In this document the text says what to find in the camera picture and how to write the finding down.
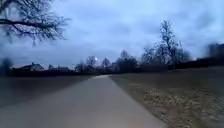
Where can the bare overhanging tree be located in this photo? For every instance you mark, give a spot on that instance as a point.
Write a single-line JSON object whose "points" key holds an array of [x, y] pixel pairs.
{"points": [[31, 23]]}

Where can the tall bare tree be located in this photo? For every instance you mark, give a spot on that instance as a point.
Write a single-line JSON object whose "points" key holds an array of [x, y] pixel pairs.
{"points": [[168, 45]]}

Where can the dark building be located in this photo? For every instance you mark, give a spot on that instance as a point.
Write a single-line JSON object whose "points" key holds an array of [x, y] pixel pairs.
{"points": [[216, 50]]}

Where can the dark grass strip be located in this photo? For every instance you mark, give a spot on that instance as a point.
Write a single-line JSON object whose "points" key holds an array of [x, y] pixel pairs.
{"points": [[33, 88]]}

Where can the low dark house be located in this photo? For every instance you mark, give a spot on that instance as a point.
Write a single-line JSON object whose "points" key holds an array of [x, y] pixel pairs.
{"points": [[59, 69]]}

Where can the dark hedge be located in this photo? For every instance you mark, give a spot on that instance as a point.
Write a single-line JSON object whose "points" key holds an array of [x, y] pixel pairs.
{"points": [[40, 73]]}

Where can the dry grass field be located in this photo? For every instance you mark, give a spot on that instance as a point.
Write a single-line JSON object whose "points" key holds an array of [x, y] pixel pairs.
{"points": [[180, 96]]}

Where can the row of bare trees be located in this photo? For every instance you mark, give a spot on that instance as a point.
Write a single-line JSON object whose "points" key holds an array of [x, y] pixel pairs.
{"points": [[126, 63]]}

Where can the grey paved path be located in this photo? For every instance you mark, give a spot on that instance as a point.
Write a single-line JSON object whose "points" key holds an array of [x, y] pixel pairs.
{"points": [[96, 106]]}

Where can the house with pitched roof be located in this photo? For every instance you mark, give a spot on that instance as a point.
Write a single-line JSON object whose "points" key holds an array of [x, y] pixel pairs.
{"points": [[32, 67]]}

